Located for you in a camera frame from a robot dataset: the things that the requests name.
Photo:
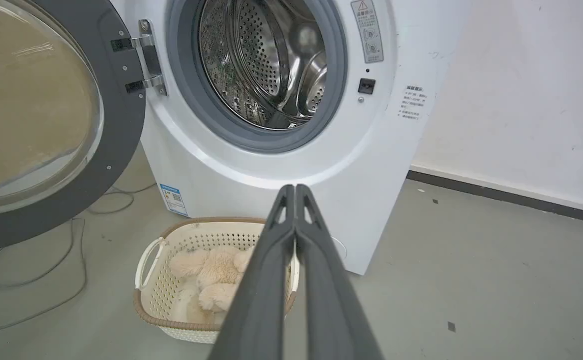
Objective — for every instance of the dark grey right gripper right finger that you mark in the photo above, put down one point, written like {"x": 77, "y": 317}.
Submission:
{"x": 329, "y": 300}

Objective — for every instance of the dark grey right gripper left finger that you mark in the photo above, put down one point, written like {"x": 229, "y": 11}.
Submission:
{"x": 261, "y": 295}

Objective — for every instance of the white front-load washing machine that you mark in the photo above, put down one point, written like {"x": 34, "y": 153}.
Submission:
{"x": 291, "y": 150}

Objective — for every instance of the metal door hinge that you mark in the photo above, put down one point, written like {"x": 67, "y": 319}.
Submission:
{"x": 146, "y": 57}

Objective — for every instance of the grey round washer door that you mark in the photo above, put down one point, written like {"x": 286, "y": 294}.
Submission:
{"x": 46, "y": 120}

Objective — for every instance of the beige plush toy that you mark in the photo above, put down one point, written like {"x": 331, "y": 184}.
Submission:
{"x": 211, "y": 280}

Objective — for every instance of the cream perforated laundry basket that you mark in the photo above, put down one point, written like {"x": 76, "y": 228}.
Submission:
{"x": 171, "y": 290}

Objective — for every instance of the blue energy label sticker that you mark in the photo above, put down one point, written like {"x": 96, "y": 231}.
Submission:
{"x": 174, "y": 199}

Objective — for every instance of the white text label sticker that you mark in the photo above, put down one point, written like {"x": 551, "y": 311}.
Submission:
{"x": 412, "y": 103}

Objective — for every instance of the grey warning label sticker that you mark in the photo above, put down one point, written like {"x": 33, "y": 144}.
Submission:
{"x": 367, "y": 30}

